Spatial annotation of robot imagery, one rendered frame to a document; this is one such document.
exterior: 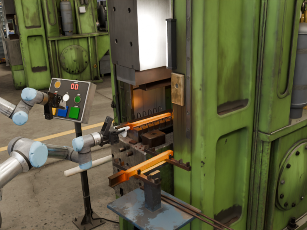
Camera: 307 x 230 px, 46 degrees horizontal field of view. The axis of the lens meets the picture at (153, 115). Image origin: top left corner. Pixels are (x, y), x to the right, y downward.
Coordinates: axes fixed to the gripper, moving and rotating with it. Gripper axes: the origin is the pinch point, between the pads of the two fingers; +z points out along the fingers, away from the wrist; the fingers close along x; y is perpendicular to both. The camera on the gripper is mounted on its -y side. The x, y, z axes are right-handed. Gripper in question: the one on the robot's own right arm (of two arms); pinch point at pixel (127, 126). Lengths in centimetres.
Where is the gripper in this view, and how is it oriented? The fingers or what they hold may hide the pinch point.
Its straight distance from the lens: 219.2
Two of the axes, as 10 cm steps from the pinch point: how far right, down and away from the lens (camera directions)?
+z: 7.9, -2.3, 5.7
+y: 0.2, 9.4, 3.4
